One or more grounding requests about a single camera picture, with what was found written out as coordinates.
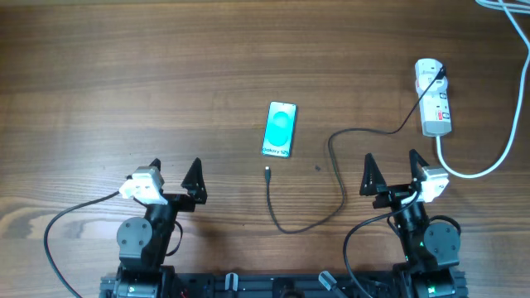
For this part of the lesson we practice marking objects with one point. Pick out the smartphone with cyan screen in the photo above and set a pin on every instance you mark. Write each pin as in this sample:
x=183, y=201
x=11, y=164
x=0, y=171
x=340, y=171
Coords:
x=279, y=130

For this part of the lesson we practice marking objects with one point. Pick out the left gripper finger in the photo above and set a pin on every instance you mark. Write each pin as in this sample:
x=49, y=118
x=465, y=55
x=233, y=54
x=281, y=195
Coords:
x=194, y=182
x=156, y=163

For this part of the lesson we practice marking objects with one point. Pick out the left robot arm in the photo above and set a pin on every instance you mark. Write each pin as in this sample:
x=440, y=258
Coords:
x=144, y=241

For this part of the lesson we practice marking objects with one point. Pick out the white power strip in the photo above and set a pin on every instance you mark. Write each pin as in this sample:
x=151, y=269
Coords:
x=434, y=107

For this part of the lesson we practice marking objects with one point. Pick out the white charger plug adapter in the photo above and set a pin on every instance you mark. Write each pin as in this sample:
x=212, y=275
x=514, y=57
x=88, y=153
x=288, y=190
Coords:
x=431, y=83

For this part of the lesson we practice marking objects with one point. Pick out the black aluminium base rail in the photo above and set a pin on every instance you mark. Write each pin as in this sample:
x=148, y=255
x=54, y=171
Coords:
x=204, y=285

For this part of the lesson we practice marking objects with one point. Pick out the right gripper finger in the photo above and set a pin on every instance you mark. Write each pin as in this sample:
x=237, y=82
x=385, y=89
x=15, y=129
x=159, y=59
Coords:
x=417, y=163
x=372, y=182

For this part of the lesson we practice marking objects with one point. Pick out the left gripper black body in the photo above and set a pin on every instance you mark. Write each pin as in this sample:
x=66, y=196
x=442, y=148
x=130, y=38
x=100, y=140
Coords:
x=175, y=202

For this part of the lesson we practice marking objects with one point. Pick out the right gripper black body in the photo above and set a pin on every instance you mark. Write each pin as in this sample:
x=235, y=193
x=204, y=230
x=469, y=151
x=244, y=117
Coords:
x=396, y=194

